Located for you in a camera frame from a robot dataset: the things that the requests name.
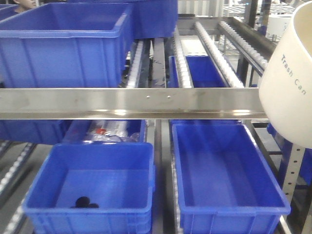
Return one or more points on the stainless steel shelf frame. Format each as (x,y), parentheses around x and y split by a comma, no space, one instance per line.
(130,103)

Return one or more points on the white roller track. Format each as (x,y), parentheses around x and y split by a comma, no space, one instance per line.
(218,59)

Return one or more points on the blue bin top back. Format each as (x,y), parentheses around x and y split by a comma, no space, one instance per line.
(145,19)

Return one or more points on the blue bin lower left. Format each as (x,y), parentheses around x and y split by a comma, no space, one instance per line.
(119,177)

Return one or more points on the blue bin with plastic bags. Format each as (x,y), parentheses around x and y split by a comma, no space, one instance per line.
(90,131)

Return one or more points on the blue bin under rollers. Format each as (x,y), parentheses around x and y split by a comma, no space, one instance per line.
(203,72)

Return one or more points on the large blue bin upper left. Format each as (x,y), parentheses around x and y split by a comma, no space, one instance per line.
(65,45)

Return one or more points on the blue bin lower right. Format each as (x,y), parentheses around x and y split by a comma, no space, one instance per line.
(225,185)

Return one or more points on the black parts in bin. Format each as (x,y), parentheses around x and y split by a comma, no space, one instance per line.
(84,202)

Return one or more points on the white plastic trash bin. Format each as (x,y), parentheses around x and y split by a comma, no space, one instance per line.
(285,89)

